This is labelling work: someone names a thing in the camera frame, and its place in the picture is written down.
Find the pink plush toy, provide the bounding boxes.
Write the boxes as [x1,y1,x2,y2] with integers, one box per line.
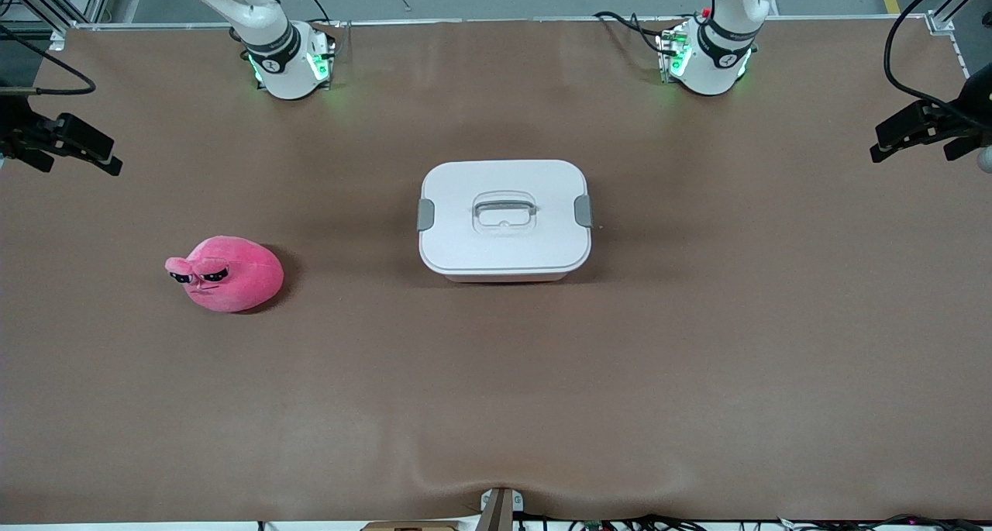
[164,236,284,314]

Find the white box lid grey latches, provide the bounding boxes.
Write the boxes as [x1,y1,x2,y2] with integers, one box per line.
[417,160,594,276]

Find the translucent plastic box body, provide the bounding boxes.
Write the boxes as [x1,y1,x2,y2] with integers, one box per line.
[443,267,570,284]

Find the brown table mat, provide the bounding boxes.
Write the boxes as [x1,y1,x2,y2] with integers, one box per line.
[0,19,992,526]

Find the metal table clamp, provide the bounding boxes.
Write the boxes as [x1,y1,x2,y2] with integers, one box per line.
[480,486,525,531]

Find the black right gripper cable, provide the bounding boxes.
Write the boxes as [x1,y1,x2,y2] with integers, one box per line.
[0,26,98,98]

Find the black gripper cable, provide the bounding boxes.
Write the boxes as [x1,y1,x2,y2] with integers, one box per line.
[0,26,98,98]
[883,0,992,109]

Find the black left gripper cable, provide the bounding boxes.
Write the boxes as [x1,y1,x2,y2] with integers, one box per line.
[883,0,992,109]

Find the aluminium frame post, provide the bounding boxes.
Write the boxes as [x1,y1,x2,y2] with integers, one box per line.
[0,0,117,51]
[926,0,992,78]

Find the black left base cable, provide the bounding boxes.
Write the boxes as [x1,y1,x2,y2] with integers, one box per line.
[593,10,671,59]

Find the aluminium table edge rail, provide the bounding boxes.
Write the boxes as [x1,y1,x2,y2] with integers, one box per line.
[70,16,931,32]

